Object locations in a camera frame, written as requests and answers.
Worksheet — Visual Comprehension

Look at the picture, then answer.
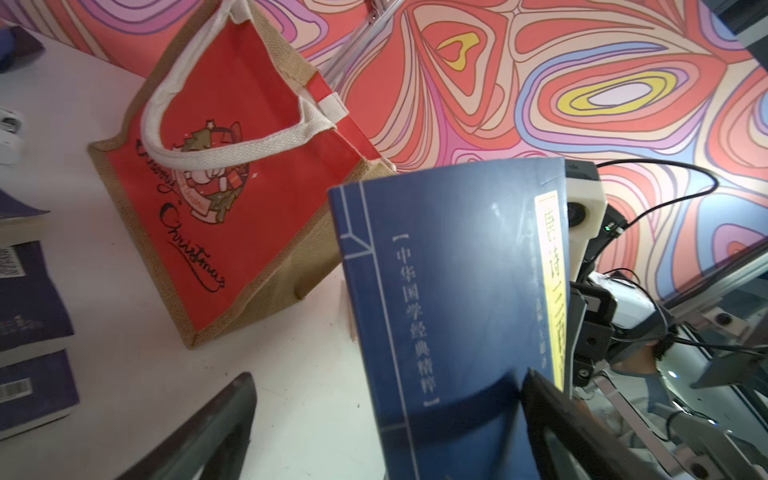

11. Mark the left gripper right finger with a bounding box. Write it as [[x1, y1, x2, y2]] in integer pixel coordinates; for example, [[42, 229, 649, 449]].
[[521, 369, 662, 479]]

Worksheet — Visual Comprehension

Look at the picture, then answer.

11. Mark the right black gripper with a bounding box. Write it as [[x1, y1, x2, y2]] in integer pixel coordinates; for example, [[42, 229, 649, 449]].
[[565, 281, 672, 390]]

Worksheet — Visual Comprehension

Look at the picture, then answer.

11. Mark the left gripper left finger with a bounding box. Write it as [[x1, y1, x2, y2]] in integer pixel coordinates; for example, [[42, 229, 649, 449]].
[[120, 372, 257, 479]]

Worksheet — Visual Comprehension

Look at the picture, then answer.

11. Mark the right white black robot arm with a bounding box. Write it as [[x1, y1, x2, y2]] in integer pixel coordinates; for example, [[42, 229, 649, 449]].
[[574, 269, 767, 479]]

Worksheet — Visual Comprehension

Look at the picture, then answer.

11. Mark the bottom dark blue book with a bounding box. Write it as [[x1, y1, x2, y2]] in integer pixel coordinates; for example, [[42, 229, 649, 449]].
[[1, 350, 80, 440]]

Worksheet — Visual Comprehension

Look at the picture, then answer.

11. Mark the dark blue book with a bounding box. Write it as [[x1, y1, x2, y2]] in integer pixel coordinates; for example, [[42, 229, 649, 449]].
[[0, 190, 49, 248], [1, 350, 80, 440], [1, 241, 74, 367]]

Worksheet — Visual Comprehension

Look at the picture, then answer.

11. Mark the middle dark blue book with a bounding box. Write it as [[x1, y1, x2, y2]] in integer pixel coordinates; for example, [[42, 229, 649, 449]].
[[1, 241, 74, 367]]

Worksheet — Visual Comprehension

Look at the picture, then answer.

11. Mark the top dark blue book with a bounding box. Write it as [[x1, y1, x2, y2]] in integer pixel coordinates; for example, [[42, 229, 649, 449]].
[[0, 190, 49, 248]]

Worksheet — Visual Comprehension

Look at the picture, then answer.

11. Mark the small white stapler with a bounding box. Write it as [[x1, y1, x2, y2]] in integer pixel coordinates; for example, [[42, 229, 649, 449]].
[[0, 107, 24, 165]]

